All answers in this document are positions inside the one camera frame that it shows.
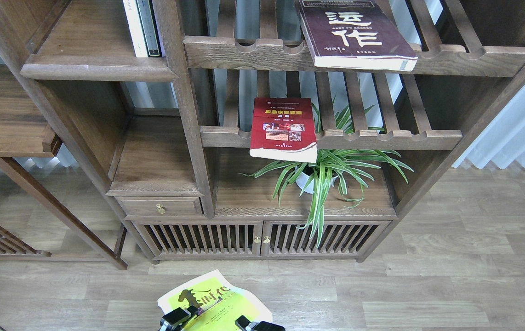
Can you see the white upright book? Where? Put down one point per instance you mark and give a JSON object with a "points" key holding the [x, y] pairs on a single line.
{"points": [[135, 28]]}

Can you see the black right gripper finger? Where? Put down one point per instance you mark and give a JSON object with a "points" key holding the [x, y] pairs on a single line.
{"points": [[245, 324]]}

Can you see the maroon book white characters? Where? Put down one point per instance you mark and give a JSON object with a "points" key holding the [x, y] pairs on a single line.
{"points": [[353, 34]]}

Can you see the dark wooden bookshelf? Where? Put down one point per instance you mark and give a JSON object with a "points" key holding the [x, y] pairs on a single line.
{"points": [[173, 130]]}

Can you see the red book with photos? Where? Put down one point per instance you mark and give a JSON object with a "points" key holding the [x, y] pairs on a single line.
{"points": [[283, 129]]}

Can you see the dark green upright book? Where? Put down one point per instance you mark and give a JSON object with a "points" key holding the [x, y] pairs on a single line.
{"points": [[150, 33]]}

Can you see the green spider plant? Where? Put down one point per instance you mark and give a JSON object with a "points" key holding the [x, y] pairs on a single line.
{"points": [[347, 163]]}

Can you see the brass drawer knob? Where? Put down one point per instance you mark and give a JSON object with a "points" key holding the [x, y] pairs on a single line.
{"points": [[161, 209]]}

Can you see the white plant pot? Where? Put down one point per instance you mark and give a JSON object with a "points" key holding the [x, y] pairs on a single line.
{"points": [[305, 179]]}

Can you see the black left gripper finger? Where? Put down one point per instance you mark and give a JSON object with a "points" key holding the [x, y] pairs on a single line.
{"points": [[178, 318]]}

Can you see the yellow green book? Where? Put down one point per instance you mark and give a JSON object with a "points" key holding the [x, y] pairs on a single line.
{"points": [[218, 302]]}

